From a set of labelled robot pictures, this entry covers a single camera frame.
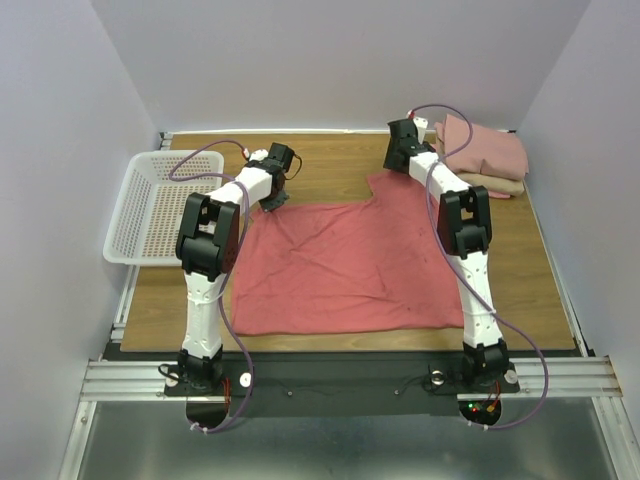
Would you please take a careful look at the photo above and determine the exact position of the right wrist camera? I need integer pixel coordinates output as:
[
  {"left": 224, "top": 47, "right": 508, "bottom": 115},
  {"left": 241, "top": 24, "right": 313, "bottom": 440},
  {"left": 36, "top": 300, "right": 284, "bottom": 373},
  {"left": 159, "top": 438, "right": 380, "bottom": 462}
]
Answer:
[{"left": 408, "top": 112, "right": 429, "bottom": 143}]

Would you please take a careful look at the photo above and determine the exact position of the folded dusty pink shirt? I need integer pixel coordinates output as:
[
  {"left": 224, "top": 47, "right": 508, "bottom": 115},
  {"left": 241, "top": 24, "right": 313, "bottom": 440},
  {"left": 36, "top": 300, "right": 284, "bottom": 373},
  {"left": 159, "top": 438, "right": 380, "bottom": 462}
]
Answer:
[{"left": 435, "top": 115, "right": 529, "bottom": 181}]

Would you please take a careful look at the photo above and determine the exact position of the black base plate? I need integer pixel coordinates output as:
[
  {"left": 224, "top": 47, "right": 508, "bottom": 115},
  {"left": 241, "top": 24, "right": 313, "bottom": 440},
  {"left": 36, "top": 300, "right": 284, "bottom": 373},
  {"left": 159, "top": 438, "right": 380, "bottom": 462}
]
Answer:
[{"left": 165, "top": 351, "right": 520, "bottom": 418}]

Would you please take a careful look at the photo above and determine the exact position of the aluminium frame rail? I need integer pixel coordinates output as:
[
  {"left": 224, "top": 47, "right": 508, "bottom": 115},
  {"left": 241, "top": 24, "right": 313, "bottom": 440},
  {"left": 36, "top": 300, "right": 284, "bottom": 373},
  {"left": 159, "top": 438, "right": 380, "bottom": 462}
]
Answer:
[{"left": 59, "top": 357, "right": 637, "bottom": 479}]

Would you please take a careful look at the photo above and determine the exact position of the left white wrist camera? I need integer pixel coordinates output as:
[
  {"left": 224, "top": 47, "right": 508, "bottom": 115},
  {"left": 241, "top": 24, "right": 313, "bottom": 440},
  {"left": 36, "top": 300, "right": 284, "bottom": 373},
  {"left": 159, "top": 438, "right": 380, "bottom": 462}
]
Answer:
[{"left": 243, "top": 148, "right": 268, "bottom": 163}]

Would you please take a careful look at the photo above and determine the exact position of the red t-shirt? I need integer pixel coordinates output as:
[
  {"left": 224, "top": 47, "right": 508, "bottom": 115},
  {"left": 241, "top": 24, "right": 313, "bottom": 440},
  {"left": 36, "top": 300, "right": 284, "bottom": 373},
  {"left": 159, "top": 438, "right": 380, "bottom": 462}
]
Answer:
[{"left": 231, "top": 172, "right": 463, "bottom": 336}]

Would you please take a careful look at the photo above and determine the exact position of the white perforated plastic basket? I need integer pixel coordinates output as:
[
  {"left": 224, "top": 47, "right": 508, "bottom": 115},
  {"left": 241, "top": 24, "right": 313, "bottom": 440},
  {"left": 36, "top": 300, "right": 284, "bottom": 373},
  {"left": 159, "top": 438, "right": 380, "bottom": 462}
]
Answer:
[{"left": 103, "top": 150, "right": 224, "bottom": 267}]

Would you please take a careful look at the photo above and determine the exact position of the folded tan shirt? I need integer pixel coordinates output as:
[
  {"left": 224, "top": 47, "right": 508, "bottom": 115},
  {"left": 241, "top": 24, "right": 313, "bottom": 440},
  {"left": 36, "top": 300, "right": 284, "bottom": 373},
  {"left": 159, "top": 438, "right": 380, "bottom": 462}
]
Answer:
[{"left": 456, "top": 172, "right": 525, "bottom": 198}]

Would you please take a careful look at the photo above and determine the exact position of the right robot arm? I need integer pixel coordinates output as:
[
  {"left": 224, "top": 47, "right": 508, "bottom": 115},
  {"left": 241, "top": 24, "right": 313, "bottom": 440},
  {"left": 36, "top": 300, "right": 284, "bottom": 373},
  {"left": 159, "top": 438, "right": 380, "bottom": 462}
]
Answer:
[{"left": 383, "top": 118, "right": 509, "bottom": 390}]

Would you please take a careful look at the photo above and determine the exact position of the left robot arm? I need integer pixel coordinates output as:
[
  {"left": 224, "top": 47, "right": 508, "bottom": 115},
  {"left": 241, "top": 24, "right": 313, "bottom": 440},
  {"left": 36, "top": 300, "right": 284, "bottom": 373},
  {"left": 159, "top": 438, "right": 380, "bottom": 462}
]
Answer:
[{"left": 168, "top": 143, "right": 301, "bottom": 394}]

